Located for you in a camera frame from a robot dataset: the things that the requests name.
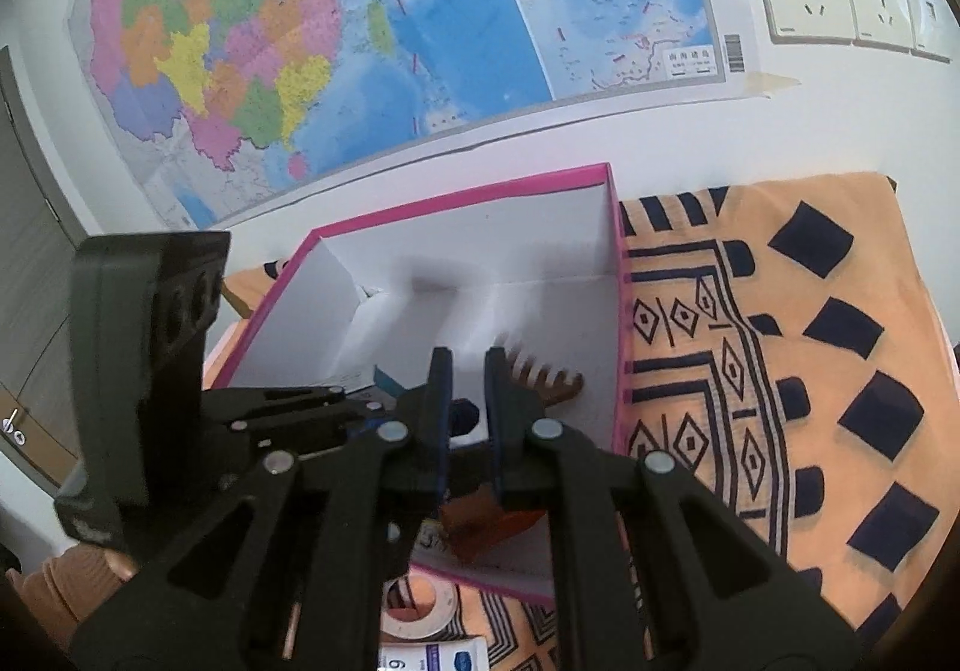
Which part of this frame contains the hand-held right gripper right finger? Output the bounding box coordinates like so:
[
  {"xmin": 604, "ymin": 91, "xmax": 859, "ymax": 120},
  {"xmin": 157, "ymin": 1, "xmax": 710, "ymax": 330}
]
[{"xmin": 486, "ymin": 347, "xmax": 863, "ymax": 671}]

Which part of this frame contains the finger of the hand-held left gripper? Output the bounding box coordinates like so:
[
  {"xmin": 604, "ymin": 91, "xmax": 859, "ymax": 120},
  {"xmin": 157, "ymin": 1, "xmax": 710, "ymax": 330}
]
[
  {"xmin": 223, "ymin": 422, "xmax": 362, "ymax": 486},
  {"xmin": 201, "ymin": 383, "xmax": 392, "ymax": 435}
]

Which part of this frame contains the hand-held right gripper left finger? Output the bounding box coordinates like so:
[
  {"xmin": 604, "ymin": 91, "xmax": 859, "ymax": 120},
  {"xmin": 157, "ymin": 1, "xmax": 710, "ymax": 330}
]
[{"xmin": 75, "ymin": 345, "xmax": 455, "ymax": 671}]

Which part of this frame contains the blue white medicine box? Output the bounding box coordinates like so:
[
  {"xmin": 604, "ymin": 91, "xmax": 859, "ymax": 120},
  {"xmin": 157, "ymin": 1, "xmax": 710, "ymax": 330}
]
[{"xmin": 330, "ymin": 363, "xmax": 410, "ymax": 409}]

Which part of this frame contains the brown wooden comb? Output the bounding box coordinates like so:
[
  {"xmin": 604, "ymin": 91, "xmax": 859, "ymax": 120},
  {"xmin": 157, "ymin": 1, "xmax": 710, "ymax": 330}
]
[{"xmin": 495, "ymin": 341, "xmax": 587, "ymax": 417}]

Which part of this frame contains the red orange object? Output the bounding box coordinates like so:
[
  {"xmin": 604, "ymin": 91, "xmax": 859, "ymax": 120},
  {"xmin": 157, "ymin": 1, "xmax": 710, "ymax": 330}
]
[{"xmin": 439, "ymin": 482, "xmax": 545, "ymax": 563}]

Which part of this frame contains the pink cardboard box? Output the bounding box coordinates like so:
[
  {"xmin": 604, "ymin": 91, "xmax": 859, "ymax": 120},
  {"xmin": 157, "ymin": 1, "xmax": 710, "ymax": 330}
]
[{"xmin": 202, "ymin": 162, "xmax": 635, "ymax": 604}]

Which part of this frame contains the brown wooden board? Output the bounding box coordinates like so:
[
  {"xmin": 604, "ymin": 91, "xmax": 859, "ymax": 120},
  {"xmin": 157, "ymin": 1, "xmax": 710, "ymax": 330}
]
[{"xmin": 221, "ymin": 269, "xmax": 263, "ymax": 319}]

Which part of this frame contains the grey door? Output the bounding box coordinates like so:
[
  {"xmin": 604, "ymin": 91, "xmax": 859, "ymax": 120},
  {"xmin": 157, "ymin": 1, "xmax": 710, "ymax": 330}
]
[{"xmin": 0, "ymin": 44, "xmax": 98, "ymax": 492}]

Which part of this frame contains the beige tape roll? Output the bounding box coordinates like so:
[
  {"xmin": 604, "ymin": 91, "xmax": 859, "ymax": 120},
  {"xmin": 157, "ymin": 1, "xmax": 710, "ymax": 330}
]
[{"xmin": 379, "ymin": 573, "xmax": 460, "ymax": 642}]

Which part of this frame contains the white box with blue print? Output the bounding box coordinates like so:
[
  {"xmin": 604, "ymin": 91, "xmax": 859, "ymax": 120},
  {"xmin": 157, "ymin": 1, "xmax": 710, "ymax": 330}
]
[{"xmin": 375, "ymin": 633, "xmax": 492, "ymax": 671}]

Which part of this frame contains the orange patterned cloth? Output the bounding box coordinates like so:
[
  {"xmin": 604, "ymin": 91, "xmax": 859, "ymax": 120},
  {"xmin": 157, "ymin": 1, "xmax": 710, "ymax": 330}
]
[{"xmin": 221, "ymin": 172, "xmax": 957, "ymax": 671}]

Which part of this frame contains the masking tape strip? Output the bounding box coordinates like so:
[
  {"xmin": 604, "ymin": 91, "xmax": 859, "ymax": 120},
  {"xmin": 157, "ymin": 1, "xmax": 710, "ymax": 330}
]
[{"xmin": 739, "ymin": 71, "xmax": 802, "ymax": 102}]

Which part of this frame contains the colourful wall map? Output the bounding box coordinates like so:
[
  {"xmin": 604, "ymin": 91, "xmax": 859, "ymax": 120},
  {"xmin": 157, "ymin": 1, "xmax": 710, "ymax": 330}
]
[{"xmin": 67, "ymin": 0, "xmax": 751, "ymax": 233}]

